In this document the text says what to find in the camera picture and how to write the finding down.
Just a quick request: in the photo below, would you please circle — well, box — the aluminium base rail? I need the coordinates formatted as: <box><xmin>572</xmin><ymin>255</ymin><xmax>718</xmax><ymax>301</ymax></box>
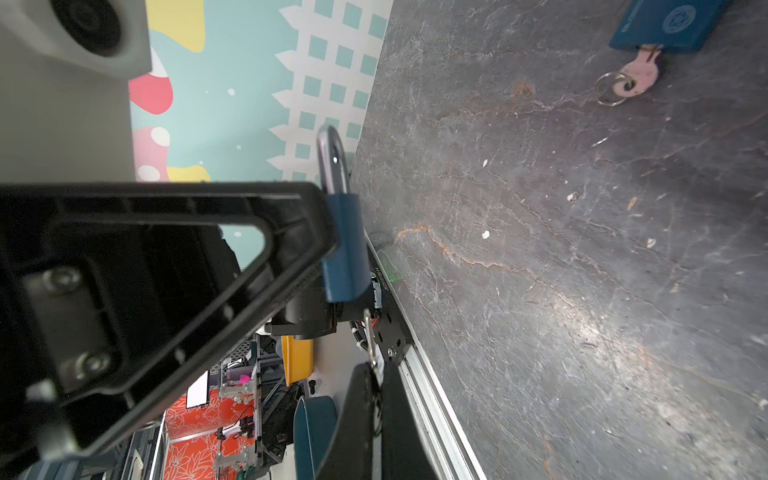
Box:
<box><xmin>367</xmin><ymin>242</ymin><xmax>486</xmax><ymax>480</ymax></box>

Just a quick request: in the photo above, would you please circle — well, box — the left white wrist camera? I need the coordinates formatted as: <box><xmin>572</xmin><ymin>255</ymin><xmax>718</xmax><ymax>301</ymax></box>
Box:
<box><xmin>1</xmin><ymin>0</ymin><xmax>152</xmax><ymax>184</ymax></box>

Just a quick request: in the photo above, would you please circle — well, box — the large blue padlock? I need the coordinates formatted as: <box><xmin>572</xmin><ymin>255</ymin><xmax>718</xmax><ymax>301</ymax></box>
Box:
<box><xmin>609</xmin><ymin>0</ymin><xmax>731</xmax><ymax>53</ymax></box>

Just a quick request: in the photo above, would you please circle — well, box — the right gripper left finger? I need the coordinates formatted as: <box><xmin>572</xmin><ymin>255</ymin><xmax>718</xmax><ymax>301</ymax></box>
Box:
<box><xmin>315</xmin><ymin>363</ymin><xmax>377</xmax><ymax>480</ymax></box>

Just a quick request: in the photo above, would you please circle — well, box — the silver key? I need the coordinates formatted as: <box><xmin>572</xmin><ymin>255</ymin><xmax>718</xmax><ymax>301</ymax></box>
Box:
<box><xmin>593</xmin><ymin>45</ymin><xmax>662</xmax><ymax>107</ymax></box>

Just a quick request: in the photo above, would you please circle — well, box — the small blue padlock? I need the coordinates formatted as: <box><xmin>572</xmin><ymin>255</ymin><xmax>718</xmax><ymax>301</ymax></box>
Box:
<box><xmin>316</xmin><ymin>125</ymin><xmax>371</xmax><ymax>303</ymax></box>

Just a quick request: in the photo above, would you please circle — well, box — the small key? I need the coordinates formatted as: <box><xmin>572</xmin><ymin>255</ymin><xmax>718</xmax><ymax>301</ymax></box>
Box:
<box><xmin>363</xmin><ymin>308</ymin><xmax>378</xmax><ymax>368</ymax></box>

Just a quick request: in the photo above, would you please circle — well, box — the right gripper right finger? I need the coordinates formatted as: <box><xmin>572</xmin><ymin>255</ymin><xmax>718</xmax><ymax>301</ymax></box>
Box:
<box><xmin>381</xmin><ymin>361</ymin><xmax>438</xmax><ymax>480</ymax></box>

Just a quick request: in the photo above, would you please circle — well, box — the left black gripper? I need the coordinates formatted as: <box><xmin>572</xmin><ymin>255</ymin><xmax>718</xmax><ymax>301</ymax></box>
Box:
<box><xmin>1</xmin><ymin>182</ymin><xmax>337</xmax><ymax>479</ymax></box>

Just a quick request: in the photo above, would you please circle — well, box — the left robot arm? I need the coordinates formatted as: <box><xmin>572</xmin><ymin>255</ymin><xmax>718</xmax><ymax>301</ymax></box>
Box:
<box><xmin>1</xmin><ymin>182</ymin><xmax>337</xmax><ymax>479</ymax></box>

